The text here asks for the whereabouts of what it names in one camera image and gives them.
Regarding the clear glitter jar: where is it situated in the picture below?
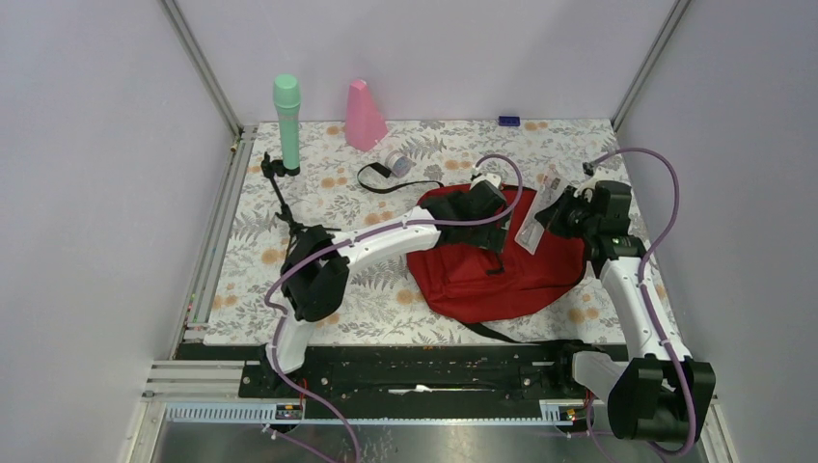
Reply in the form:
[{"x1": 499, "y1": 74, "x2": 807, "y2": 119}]
[{"x1": 383, "y1": 150, "x2": 413, "y2": 178}]

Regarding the black mini tripod stand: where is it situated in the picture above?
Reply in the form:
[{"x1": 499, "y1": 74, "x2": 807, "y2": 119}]
[{"x1": 260, "y1": 151, "x2": 341, "y2": 241}]

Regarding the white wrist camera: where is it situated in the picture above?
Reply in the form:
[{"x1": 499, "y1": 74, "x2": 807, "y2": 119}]
[
  {"x1": 470, "y1": 173, "x2": 502, "y2": 190},
  {"x1": 574, "y1": 162, "x2": 610, "y2": 203}
]

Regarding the clear packaged stationery card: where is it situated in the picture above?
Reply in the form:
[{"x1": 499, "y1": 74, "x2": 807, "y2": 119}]
[{"x1": 515, "y1": 165, "x2": 568, "y2": 255}]

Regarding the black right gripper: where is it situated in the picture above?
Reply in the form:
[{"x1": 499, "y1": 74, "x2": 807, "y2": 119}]
[{"x1": 534, "y1": 185, "x2": 599, "y2": 240}]

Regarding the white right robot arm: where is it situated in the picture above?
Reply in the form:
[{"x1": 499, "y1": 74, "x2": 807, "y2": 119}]
[{"x1": 532, "y1": 180, "x2": 716, "y2": 449}]

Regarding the small blue block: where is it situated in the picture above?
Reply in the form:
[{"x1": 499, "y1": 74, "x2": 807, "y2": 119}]
[{"x1": 498, "y1": 116, "x2": 521, "y2": 126}]

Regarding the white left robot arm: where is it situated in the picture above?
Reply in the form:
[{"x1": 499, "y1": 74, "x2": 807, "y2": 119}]
[{"x1": 261, "y1": 175, "x2": 513, "y2": 396}]

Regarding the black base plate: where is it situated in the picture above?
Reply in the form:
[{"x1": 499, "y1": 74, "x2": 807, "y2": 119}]
[{"x1": 175, "y1": 340, "x2": 586, "y2": 421}]

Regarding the pink cone block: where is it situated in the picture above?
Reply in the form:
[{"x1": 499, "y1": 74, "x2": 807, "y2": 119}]
[{"x1": 344, "y1": 79, "x2": 389, "y2": 151}]

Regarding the green toy microphone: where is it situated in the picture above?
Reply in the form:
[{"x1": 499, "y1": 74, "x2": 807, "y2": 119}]
[{"x1": 273, "y1": 74, "x2": 301, "y2": 175}]

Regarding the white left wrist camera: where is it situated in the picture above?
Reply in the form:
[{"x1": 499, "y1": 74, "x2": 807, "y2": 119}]
[{"x1": 470, "y1": 173, "x2": 502, "y2": 190}]

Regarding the floral table mat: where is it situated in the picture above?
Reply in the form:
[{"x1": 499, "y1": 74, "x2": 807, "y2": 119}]
[{"x1": 204, "y1": 119, "x2": 617, "y2": 345}]

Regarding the red backpack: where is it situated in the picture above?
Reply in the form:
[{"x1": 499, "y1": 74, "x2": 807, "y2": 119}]
[{"x1": 406, "y1": 185, "x2": 586, "y2": 341}]

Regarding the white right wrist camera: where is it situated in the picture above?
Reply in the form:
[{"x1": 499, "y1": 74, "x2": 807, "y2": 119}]
[{"x1": 574, "y1": 162, "x2": 610, "y2": 203}]

